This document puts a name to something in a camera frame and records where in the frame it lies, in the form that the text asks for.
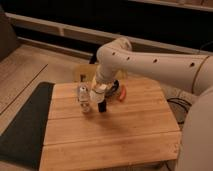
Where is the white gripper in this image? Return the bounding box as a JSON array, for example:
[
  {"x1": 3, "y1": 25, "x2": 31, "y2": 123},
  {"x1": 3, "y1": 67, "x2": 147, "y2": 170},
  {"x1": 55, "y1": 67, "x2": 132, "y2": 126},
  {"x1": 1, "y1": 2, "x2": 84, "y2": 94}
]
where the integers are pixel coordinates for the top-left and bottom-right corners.
[{"x1": 91, "y1": 77, "x2": 112, "y2": 94}]

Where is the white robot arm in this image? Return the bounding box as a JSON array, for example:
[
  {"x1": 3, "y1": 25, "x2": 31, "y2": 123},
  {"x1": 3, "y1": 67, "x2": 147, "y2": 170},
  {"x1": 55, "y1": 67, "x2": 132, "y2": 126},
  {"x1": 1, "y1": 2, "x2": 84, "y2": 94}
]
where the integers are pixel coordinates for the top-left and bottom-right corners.
[{"x1": 95, "y1": 37, "x2": 213, "y2": 171}]

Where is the black eraser block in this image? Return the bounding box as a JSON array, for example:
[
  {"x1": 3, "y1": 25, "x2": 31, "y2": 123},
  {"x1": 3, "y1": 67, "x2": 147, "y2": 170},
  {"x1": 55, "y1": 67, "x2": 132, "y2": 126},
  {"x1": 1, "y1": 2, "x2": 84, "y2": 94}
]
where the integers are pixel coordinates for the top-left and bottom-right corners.
[{"x1": 98, "y1": 100, "x2": 107, "y2": 113}]

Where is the black round bowl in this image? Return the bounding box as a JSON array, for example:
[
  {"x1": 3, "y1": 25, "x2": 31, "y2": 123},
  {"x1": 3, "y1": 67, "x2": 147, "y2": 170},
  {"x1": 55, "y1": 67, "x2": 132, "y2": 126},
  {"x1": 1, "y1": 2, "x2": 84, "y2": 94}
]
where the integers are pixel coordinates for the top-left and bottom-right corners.
[{"x1": 105, "y1": 80, "x2": 119, "y2": 98}]

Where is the clear plastic bottle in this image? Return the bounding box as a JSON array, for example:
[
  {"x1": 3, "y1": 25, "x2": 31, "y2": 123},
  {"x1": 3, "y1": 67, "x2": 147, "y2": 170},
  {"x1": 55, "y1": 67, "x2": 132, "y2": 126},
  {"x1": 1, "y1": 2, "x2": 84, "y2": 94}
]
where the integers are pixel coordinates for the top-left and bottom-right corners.
[{"x1": 77, "y1": 84, "x2": 91, "y2": 113}]

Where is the dark floor mat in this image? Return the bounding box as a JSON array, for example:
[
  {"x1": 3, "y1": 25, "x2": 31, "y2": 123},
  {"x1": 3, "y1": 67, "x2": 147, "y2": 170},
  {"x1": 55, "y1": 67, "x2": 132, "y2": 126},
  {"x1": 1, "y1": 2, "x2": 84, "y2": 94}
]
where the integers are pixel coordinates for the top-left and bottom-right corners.
[{"x1": 0, "y1": 82, "x2": 54, "y2": 170}]

